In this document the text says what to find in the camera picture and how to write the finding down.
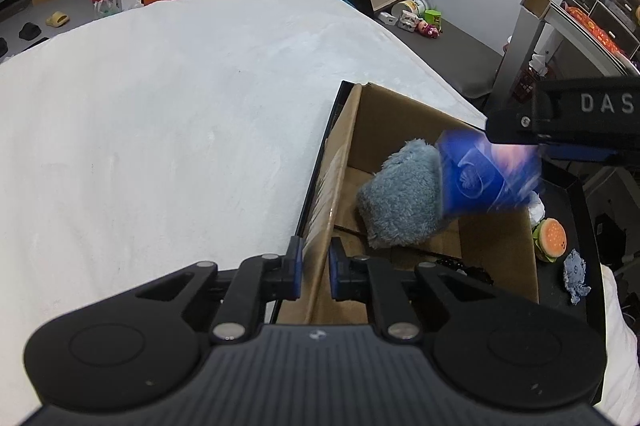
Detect blue tissue packet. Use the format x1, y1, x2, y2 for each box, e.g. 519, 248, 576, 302
436, 129, 545, 218

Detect grey bench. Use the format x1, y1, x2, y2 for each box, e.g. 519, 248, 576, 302
380, 13, 503, 99

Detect grey fluffy plush ball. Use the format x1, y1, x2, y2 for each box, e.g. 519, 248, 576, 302
356, 140, 446, 250

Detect small colourful toys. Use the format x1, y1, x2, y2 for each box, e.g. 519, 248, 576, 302
415, 8, 444, 40

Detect blue denim plush toy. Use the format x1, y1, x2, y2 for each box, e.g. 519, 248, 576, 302
563, 249, 593, 305

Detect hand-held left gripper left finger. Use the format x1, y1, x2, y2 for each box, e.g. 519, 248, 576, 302
132, 236, 305, 347

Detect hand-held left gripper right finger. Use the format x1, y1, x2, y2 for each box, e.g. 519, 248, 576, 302
329, 238, 501, 344

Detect red printed packets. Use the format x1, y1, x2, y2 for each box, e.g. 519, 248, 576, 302
565, 3, 640, 62

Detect brown cardboard box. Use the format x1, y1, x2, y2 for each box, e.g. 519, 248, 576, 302
277, 82, 541, 327

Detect white milk can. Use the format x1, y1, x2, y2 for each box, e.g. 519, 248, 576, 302
391, 0, 433, 19

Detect orange green plush toy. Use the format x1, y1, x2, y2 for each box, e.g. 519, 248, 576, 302
531, 217, 568, 263

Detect white desk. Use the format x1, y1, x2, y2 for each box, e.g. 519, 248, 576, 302
492, 0, 640, 107

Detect white power adapter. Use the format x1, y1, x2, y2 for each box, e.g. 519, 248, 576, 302
377, 11, 416, 32

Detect white blanket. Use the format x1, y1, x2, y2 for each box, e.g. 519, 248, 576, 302
0, 0, 640, 426

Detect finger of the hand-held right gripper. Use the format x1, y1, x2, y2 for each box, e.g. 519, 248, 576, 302
537, 143, 618, 164
484, 103, 546, 146

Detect white sock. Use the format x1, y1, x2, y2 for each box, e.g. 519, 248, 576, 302
527, 193, 546, 224

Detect black tray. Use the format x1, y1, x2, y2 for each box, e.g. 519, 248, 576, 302
295, 80, 608, 407

